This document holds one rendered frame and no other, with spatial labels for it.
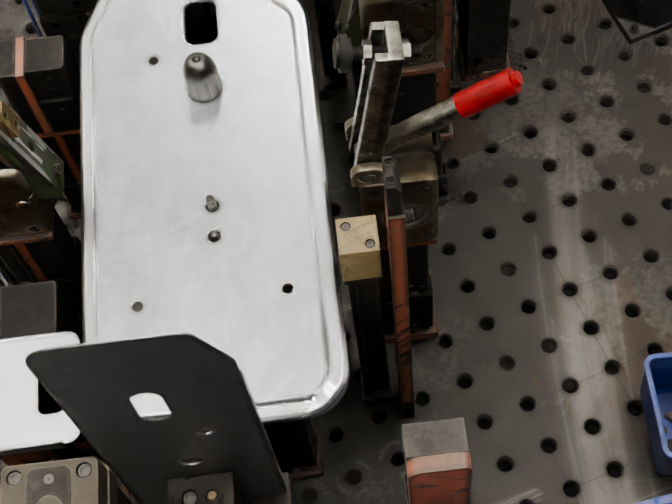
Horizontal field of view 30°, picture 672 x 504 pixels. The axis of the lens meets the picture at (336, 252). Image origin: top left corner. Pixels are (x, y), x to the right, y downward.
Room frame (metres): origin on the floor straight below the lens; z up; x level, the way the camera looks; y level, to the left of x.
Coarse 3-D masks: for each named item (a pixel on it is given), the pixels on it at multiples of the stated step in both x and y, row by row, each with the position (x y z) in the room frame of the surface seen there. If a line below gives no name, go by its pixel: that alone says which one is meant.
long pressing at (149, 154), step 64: (128, 0) 0.79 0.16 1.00; (192, 0) 0.78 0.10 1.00; (256, 0) 0.76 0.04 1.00; (128, 64) 0.71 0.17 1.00; (256, 64) 0.69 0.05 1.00; (128, 128) 0.64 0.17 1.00; (192, 128) 0.63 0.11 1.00; (256, 128) 0.62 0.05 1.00; (320, 128) 0.61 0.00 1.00; (128, 192) 0.57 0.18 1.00; (192, 192) 0.56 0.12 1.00; (256, 192) 0.55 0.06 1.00; (320, 192) 0.54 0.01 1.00; (128, 256) 0.51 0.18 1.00; (192, 256) 0.50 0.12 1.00; (256, 256) 0.49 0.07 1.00; (320, 256) 0.48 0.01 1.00; (128, 320) 0.45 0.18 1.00; (192, 320) 0.44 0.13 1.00; (256, 320) 0.43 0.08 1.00; (320, 320) 0.42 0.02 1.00; (256, 384) 0.37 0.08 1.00; (320, 384) 0.36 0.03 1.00
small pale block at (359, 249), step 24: (360, 216) 0.48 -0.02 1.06; (360, 240) 0.46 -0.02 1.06; (360, 264) 0.45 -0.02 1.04; (360, 288) 0.45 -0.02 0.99; (360, 312) 0.45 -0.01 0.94; (360, 336) 0.45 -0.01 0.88; (360, 360) 0.45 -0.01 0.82; (384, 360) 0.45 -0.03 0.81; (360, 384) 0.47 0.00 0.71; (384, 384) 0.45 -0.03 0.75
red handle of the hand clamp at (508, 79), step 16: (496, 80) 0.54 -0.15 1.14; (512, 80) 0.53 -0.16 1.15; (464, 96) 0.54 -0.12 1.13; (480, 96) 0.53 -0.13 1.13; (496, 96) 0.53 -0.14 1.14; (512, 96) 0.53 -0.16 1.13; (432, 112) 0.54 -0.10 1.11; (448, 112) 0.53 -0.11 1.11; (464, 112) 0.53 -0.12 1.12; (400, 128) 0.54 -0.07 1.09; (416, 128) 0.53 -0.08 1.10; (432, 128) 0.53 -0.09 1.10; (400, 144) 0.53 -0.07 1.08
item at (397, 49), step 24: (384, 24) 0.55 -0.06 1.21; (336, 48) 0.54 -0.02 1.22; (360, 48) 0.54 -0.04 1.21; (384, 48) 0.54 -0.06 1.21; (408, 48) 0.54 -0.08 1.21; (384, 72) 0.52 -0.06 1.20; (360, 96) 0.55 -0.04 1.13; (384, 96) 0.52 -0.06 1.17; (360, 120) 0.55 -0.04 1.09; (384, 120) 0.52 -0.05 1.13; (360, 144) 0.52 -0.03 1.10; (384, 144) 0.52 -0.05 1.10
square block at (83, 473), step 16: (32, 464) 0.32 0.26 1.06; (48, 464) 0.31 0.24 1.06; (64, 464) 0.31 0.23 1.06; (80, 464) 0.31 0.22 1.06; (96, 464) 0.31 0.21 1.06; (16, 480) 0.31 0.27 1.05; (32, 480) 0.30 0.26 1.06; (48, 480) 0.30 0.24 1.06; (64, 480) 0.30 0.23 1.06; (80, 480) 0.30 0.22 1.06; (96, 480) 0.30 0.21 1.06; (112, 480) 0.31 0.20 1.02; (0, 496) 0.30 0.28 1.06; (16, 496) 0.29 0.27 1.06; (32, 496) 0.29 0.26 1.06; (48, 496) 0.29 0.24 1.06; (64, 496) 0.29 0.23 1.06; (80, 496) 0.28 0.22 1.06; (96, 496) 0.28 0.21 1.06; (112, 496) 0.29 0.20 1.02
